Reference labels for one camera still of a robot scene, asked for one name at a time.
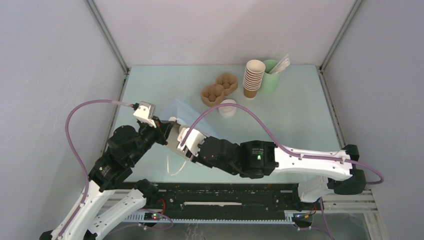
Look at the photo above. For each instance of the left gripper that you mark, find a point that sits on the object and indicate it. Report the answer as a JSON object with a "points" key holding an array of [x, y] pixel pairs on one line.
{"points": [[163, 129]]}

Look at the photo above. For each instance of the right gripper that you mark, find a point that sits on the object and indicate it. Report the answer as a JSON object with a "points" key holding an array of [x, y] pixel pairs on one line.
{"points": [[198, 159]]}

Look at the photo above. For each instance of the white paper bag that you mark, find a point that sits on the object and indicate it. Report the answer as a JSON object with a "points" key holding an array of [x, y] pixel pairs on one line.
{"points": [[183, 115]]}

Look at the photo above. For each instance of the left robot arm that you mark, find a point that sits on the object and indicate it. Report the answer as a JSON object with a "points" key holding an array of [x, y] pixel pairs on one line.
{"points": [[125, 148]]}

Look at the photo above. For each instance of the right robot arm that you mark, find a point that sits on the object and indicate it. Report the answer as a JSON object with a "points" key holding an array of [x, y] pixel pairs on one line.
{"points": [[334, 172]]}

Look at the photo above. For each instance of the stack of paper cups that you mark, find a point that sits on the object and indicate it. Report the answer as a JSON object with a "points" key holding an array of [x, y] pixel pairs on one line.
{"points": [[253, 76]]}

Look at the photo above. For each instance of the green holder cup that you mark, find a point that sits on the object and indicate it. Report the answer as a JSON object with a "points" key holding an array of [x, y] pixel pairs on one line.
{"points": [[269, 81]]}

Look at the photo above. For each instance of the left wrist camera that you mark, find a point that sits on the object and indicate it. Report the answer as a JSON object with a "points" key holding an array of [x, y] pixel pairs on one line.
{"points": [[144, 113]]}

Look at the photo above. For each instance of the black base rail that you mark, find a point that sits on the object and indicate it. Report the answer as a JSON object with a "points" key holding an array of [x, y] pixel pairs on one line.
{"points": [[241, 203]]}

